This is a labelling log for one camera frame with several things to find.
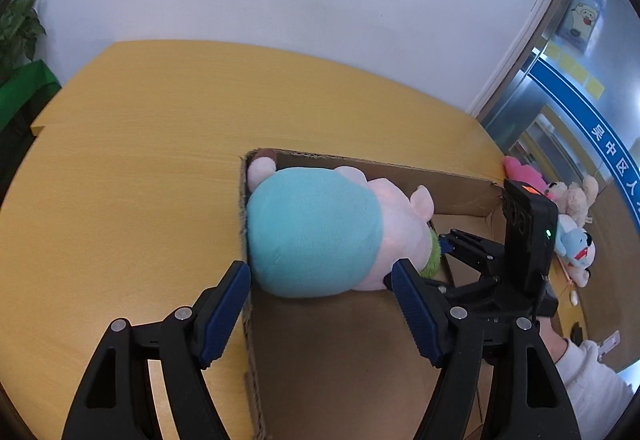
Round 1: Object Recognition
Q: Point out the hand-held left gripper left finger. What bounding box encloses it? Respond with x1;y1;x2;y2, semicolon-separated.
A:
62;260;252;440

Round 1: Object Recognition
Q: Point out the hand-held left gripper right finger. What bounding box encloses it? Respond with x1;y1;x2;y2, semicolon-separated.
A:
391;258;582;440

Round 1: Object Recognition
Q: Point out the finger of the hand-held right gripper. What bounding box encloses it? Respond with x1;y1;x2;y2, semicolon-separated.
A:
384;274;502;307
436;228;506;280

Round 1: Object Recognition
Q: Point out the brown cardboard box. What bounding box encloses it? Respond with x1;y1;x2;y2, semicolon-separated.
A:
237;147;507;440

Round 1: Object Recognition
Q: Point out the teal and pink plush pig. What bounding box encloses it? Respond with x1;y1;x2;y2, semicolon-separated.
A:
245;157;444;299

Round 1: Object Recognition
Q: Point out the person's right forearm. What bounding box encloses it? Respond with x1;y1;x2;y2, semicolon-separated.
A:
538;318;637;440

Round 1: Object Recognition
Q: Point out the wooden desktop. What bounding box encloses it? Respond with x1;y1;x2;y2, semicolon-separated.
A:
0;39;507;440

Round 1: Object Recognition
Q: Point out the white and blue plush dog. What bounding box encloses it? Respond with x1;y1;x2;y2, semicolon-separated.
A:
552;214;599;289

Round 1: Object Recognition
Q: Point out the beige teddy bear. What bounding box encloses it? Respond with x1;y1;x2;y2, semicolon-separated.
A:
547;175;601;227

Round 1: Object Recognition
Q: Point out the pink plush toy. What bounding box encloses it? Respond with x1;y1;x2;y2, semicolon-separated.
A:
502;155;549;195

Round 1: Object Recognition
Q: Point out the blue door banner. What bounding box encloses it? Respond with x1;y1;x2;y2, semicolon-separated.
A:
527;54;640;232

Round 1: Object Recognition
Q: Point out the yellow sticky notes strip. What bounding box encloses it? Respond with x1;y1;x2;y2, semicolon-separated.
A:
544;42;607;97

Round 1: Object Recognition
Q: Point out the cartoon door poster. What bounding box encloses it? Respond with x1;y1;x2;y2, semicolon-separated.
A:
560;0;609;54

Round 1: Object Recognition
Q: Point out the green box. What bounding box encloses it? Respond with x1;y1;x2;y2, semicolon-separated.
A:
0;60;62;132

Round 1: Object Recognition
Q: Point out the green potted plant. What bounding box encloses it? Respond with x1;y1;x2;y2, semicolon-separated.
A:
0;0;47;86

